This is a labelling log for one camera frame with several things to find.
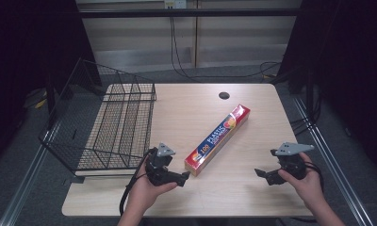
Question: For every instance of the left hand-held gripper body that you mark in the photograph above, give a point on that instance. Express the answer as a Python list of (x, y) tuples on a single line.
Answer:
[(160, 166)]

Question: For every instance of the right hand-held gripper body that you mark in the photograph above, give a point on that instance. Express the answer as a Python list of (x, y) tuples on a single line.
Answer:
[(291, 163)]

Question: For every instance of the long plastic wrap box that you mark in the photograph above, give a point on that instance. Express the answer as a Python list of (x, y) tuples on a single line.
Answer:
[(217, 140)]

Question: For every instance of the person's right hand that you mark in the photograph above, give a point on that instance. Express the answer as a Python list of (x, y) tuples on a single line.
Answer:
[(306, 185)]

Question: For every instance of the person's left hand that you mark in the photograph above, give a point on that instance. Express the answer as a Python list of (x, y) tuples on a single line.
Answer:
[(145, 191)]

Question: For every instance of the dark curtain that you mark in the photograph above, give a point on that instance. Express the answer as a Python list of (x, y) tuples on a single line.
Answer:
[(353, 78), (20, 62)]

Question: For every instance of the aluminium floor rail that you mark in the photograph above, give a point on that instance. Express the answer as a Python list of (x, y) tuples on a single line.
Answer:
[(23, 191), (331, 163)]

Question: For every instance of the dark horizontal frame bar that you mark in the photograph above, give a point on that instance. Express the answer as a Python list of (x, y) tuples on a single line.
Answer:
[(189, 12)]

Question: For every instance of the wall power outlet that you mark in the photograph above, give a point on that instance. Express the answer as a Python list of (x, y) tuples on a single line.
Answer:
[(175, 3)]

